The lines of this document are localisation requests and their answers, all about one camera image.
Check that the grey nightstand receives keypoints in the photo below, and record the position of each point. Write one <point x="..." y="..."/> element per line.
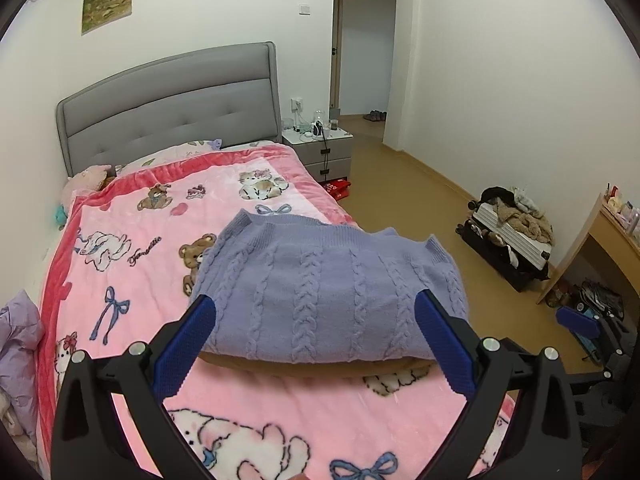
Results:
<point x="335" y="152"/>

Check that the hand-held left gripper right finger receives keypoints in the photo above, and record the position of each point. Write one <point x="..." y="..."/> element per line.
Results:
<point x="445" y="345"/>

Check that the glass jar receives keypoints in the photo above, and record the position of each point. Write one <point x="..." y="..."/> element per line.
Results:
<point x="318" y="116"/>

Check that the clutter of small desk items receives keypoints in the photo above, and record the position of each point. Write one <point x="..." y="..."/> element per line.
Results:
<point x="625" y="207"/>

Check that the purple knit hooded cardigan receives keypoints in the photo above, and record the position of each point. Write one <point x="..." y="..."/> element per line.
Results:
<point x="325" y="285"/>

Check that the black bag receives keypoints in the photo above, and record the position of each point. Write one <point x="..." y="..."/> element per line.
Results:
<point x="600" y="297"/>

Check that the glass cup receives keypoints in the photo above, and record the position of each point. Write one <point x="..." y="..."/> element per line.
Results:
<point x="333" y="125"/>

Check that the wooden desk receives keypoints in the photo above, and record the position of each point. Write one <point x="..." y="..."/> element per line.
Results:
<point x="600" y="240"/>

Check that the pile of brown clothes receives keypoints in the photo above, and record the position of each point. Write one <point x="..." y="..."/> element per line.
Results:
<point x="525" y="215"/>

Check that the red box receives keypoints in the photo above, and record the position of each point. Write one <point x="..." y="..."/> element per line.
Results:
<point x="337" y="189"/>

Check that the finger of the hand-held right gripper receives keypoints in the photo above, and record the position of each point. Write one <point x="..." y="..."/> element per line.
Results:
<point x="577" y="321"/>

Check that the black and white suitcase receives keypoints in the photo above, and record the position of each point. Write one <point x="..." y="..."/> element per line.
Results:
<point x="505" y="245"/>

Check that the white wall socket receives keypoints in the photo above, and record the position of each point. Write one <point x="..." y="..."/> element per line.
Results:
<point x="297" y="105"/>

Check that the white light switch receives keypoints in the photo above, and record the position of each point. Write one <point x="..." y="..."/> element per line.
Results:
<point x="304" y="8"/>

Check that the brown puffer jacket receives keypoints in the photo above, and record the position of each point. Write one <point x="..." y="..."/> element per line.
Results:
<point x="300" y="366"/>

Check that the grey upholstered headboard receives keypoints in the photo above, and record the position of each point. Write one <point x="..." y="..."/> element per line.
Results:
<point x="170" y="105"/>

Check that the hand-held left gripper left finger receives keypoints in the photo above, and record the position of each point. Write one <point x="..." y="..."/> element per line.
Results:
<point x="185" y="345"/>

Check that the pink printed blanket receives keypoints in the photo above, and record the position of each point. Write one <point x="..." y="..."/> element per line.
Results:
<point x="150" y="240"/>

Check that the pair of shoes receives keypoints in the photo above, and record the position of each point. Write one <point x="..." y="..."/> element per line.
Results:
<point x="375" y="115"/>

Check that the teal plush toy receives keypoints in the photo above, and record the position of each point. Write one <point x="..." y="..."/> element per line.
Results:
<point x="60" y="214"/>

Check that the lilac puffer jacket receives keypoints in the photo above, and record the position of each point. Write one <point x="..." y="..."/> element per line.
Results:
<point x="20" y="350"/>

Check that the wooden door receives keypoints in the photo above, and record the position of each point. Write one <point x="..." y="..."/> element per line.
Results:
<point x="338" y="50"/>

